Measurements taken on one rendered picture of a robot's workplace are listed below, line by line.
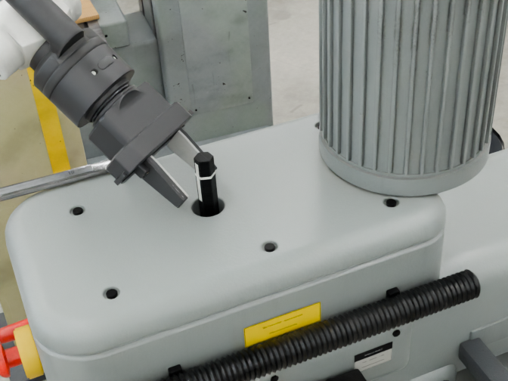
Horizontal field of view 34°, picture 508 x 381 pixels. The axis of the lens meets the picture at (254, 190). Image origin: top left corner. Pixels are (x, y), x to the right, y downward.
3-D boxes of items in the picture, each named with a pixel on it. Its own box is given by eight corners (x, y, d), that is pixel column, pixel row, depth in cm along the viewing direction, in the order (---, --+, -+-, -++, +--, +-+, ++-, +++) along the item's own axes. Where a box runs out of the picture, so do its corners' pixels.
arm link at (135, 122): (171, 142, 101) (99, 72, 100) (207, 99, 94) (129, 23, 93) (106, 202, 92) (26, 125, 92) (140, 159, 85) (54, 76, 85)
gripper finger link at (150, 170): (179, 207, 93) (138, 168, 92) (192, 193, 90) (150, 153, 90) (171, 215, 92) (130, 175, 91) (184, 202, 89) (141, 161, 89)
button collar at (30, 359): (31, 390, 95) (19, 355, 92) (21, 353, 100) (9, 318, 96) (48, 384, 96) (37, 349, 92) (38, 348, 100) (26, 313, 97)
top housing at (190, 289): (69, 453, 89) (36, 352, 79) (22, 293, 108) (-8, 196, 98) (451, 311, 101) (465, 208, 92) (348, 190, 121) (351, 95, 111)
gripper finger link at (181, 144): (216, 168, 94) (176, 129, 93) (204, 182, 96) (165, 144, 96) (224, 161, 95) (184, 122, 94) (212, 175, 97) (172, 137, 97)
